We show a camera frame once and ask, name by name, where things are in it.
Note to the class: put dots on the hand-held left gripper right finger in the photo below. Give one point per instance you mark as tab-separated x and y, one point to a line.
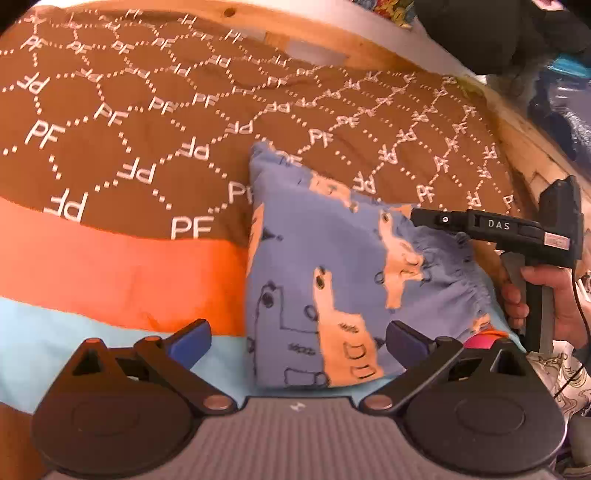
406	344

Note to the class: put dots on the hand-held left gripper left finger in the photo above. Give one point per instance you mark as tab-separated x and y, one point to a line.
191	344

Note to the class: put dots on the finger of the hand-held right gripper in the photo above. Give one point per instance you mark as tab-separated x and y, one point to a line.
438	219

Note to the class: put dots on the blue printed pants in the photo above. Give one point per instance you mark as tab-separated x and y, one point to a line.
332	286

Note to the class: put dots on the person's right hand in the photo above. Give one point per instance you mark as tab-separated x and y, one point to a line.
561	300

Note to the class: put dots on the pink cloth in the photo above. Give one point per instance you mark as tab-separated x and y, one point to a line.
480	342

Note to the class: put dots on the blue plastic bag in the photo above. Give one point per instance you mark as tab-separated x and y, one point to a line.
563	106

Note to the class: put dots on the white patterned sheet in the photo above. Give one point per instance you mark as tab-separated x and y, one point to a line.
568	383

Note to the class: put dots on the dark cloth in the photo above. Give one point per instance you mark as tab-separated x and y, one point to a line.
489	32

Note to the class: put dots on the brown printed blanket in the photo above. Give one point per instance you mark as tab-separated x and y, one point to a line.
138	138

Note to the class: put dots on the colourful printed cloth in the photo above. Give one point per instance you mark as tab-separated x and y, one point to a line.
392	7

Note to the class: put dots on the wooden bed frame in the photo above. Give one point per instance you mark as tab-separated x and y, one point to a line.
531	134

